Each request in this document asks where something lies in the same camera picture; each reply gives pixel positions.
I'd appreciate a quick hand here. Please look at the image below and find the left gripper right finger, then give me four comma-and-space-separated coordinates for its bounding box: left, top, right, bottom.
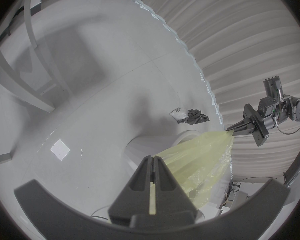
154, 156, 198, 222

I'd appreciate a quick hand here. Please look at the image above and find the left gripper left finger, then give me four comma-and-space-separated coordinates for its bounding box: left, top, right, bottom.
108, 155, 153, 228

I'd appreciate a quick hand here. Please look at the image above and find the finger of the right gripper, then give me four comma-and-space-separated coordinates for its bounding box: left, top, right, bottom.
225, 118, 252, 132
232, 128, 254, 137

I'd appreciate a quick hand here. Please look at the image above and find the black plastic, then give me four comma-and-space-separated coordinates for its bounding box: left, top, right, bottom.
186, 108, 210, 126

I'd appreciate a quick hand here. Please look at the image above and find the yellow plastic bag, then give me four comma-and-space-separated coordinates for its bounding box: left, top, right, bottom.
149, 130, 234, 216

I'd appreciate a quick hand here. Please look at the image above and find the white trash bin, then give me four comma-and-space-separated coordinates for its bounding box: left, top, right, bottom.
125, 130, 207, 222

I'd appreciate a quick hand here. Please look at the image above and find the beige curtain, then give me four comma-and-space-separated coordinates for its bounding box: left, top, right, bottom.
112, 0, 300, 184

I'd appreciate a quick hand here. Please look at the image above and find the grey cushioned white chair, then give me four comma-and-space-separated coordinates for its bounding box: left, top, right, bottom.
0, 0, 73, 113

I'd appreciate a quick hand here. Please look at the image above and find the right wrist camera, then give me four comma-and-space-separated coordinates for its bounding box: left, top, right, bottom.
257, 97, 277, 118

